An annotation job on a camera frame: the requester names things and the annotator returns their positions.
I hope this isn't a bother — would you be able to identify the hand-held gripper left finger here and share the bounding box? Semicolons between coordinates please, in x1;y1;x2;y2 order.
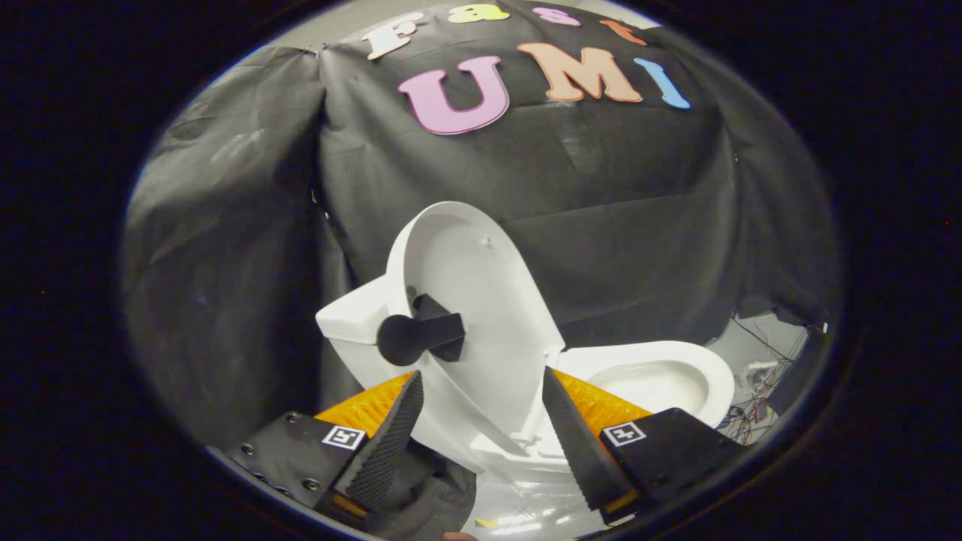
225;370;425;523

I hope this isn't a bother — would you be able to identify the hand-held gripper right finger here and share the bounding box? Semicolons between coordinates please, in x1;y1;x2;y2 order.
541;367;749;525

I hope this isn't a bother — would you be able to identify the black lid handle tab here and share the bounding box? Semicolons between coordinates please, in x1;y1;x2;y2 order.
377;293;467;367

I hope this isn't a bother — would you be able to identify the white toilet lid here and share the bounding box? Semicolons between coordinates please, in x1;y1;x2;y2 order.
385;201;566;446

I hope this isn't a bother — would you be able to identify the dark cloth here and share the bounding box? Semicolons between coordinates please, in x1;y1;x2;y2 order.
368;440;479;540

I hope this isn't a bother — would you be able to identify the black backdrop cloth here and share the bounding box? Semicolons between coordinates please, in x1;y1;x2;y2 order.
120;0;841;452

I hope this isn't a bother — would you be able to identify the tangle of cables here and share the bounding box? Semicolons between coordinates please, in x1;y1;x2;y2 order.
714;316;817;446

